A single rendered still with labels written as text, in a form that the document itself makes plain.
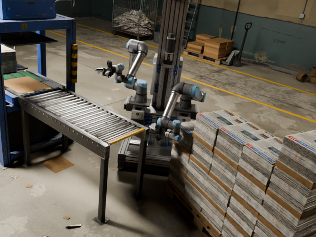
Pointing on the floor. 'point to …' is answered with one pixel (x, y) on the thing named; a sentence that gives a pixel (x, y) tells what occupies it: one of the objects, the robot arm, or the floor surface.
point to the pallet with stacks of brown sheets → (210, 48)
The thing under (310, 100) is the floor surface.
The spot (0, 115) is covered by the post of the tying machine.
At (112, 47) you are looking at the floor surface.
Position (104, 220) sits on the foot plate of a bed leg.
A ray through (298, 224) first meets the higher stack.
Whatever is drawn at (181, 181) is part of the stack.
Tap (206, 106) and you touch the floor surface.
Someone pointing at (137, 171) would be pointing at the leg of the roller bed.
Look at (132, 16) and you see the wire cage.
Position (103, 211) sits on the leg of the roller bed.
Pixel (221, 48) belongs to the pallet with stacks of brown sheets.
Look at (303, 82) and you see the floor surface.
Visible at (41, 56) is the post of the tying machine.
